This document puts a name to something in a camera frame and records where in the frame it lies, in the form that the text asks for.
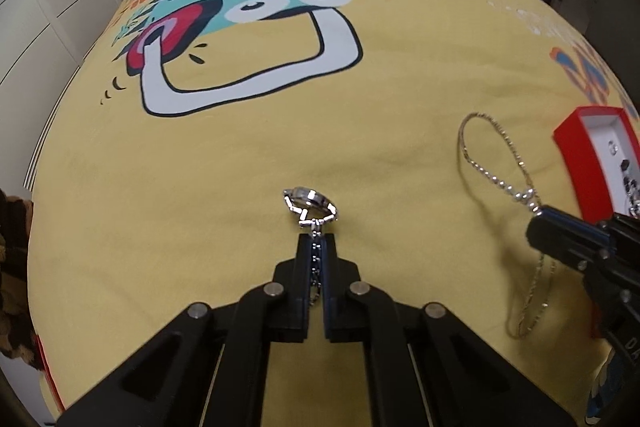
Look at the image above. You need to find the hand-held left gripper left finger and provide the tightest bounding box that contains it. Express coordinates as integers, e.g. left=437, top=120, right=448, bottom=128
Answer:
left=55, top=233, right=313, bottom=427

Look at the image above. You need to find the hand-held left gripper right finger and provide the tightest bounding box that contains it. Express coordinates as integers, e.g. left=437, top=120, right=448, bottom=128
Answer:
left=320, top=233, right=576, bottom=427

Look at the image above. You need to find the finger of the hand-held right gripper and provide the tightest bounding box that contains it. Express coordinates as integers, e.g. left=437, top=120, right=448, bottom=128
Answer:
left=597, top=213, right=640, bottom=258
left=525, top=205, right=615, bottom=273

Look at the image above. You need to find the chain necklace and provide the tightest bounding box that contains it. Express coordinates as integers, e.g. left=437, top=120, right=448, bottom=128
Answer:
left=457, top=112, right=558, bottom=340

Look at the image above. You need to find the red jewelry box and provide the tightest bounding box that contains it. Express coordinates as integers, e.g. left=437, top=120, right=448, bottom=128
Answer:
left=552, top=107, right=640, bottom=340

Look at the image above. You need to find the silver watch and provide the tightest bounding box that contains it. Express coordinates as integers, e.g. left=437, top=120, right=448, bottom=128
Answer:
left=283, top=187, right=340, bottom=308

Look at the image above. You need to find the yellow printed blanket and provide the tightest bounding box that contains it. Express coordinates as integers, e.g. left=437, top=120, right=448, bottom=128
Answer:
left=22, top=0, right=640, bottom=427

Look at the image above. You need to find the brown patterned cloth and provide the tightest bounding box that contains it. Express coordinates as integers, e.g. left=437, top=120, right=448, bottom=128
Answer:
left=0, top=189, right=38, bottom=360

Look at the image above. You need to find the white wardrobe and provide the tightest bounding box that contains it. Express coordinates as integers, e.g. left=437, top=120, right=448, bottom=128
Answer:
left=0, top=0, right=146, bottom=188

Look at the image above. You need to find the black beaded bracelet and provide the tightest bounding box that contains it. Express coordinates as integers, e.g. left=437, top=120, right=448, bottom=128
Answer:
left=619, top=159, right=640, bottom=218

